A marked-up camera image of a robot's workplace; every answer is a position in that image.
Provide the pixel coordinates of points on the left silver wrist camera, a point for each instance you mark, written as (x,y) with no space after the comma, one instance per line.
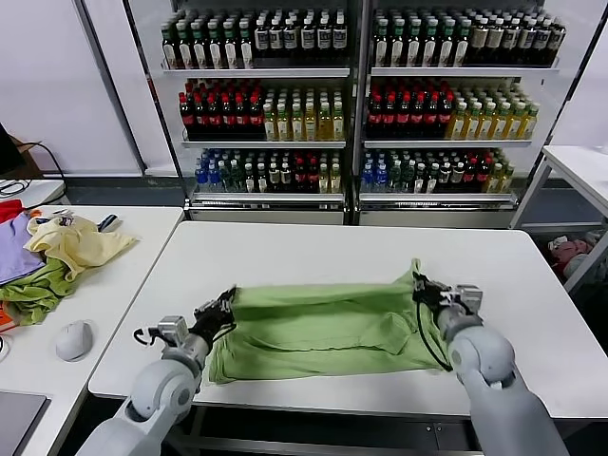
(173,328)

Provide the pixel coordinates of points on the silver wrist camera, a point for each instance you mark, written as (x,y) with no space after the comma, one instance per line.
(173,328)
(470,297)

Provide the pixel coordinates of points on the blue water bottle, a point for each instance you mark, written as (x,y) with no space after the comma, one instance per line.
(201,179)
(380,179)
(366,179)
(214,179)

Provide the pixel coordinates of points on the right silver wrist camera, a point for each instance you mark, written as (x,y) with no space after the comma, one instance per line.
(470,297)

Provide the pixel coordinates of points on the white work table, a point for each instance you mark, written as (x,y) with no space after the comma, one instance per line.
(133,266)
(237,247)

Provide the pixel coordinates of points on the orange flat item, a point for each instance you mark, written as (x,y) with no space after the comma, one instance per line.
(5,320)

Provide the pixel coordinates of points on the white side table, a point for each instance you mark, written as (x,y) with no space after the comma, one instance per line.
(579,166)

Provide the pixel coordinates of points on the grey computer mouse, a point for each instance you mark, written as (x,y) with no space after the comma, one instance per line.
(73,339)

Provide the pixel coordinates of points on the white label dark bottle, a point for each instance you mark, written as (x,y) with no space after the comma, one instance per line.
(277,40)
(308,40)
(324,40)
(339,40)
(261,40)
(290,40)

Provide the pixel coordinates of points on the brown cardboard box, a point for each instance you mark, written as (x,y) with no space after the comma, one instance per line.
(31,164)

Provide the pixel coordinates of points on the red garment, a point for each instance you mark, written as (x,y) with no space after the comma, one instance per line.
(9,210)

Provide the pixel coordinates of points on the light green polo shirt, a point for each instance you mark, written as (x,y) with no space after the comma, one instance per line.
(309,323)

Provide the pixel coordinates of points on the beige label dark bottle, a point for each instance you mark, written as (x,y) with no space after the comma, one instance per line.
(480,38)
(556,39)
(495,38)
(541,39)
(510,38)
(526,38)

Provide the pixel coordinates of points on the green cap dark bottle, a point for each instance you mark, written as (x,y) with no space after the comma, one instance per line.
(231,47)
(246,47)
(184,47)
(200,47)
(397,45)
(381,45)
(461,45)
(430,45)
(446,45)
(168,47)
(215,47)
(413,45)

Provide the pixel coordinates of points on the grey laptop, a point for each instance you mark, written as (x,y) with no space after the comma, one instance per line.
(19,418)

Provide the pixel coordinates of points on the small red cap cola bottle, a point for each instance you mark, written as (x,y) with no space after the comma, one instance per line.
(483,176)
(312,179)
(470,176)
(299,179)

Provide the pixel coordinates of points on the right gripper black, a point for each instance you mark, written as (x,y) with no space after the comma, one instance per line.
(439,297)

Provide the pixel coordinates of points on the black monitor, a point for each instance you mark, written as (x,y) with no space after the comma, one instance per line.
(9,152)

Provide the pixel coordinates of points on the pink garment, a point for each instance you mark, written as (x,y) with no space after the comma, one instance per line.
(570,252)

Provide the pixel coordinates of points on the pale yellow shirt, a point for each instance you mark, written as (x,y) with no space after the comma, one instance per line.
(90,247)

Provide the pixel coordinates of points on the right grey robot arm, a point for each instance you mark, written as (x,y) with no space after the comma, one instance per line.
(484,361)

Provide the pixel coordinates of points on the small dark drink bottle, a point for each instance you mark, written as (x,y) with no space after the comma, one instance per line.
(432,179)
(261,179)
(286,179)
(457,178)
(420,179)
(444,178)
(273,179)
(249,179)

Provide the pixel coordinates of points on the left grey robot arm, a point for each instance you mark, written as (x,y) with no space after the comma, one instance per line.
(161,389)

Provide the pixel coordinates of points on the grey white garment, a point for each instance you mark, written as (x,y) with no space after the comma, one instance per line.
(577,268)

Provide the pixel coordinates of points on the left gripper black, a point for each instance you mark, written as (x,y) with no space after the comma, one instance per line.
(209,325)

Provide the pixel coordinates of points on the small green bottle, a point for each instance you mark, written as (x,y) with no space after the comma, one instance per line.
(407,179)
(394,179)
(236,179)
(224,179)

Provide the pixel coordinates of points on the blue white striped item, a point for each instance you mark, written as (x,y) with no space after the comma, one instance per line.
(109,222)

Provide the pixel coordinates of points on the white beverage shelf unit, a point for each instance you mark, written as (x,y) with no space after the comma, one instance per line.
(256,72)
(465,71)

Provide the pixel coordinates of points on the olive green garment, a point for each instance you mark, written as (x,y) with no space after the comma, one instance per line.
(38,290)

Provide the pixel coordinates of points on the small white table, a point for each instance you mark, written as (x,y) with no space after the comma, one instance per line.
(43,190)

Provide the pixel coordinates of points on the small yellow tea bottle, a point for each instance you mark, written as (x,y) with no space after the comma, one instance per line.
(324,180)
(335,180)
(507,179)
(496,179)

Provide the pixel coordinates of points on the purple shirt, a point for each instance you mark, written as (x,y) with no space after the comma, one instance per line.
(14,252)

